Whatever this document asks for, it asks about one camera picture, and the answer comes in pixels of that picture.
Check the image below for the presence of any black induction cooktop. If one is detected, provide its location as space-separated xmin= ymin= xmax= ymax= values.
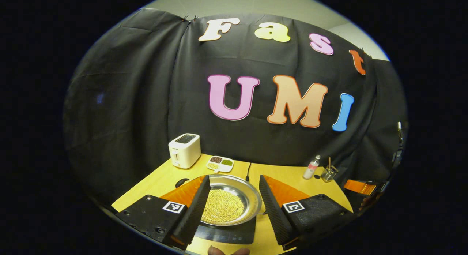
xmin=194 ymin=217 xmax=256 ymax=245

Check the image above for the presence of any white toaster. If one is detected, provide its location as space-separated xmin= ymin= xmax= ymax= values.
xmin=168 ymin=133 xmax=201 ymax=169

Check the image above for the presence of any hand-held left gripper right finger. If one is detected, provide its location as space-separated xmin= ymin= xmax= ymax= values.
xmin=259 ymin=175 xmax=354 ymax=251

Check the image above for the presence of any wire utensil holder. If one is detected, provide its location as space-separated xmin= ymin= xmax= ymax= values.
xmin=321 ymin=165 xmax=339 ymax=183

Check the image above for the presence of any stainless steel pot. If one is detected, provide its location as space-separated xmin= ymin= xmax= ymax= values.
xmin=175 ymin=174 xmax=267 ymax=227

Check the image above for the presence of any white divided bean dish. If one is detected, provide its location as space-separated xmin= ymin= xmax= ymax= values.
xmin=206 ymin=156 xmax=234 ymax=173

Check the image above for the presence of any clear bottle pink label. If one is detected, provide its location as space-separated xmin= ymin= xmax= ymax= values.
xmin=303 ymin=155 xmax=321 ymax=180

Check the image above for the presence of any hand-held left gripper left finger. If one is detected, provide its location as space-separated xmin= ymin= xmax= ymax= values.
xmin=115 ymin=175 xmax=211 ymax=250

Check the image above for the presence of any heap of yellow beans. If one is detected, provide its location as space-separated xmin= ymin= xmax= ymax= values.
xmin=201 ymin=189 xmax=245 ymax=223

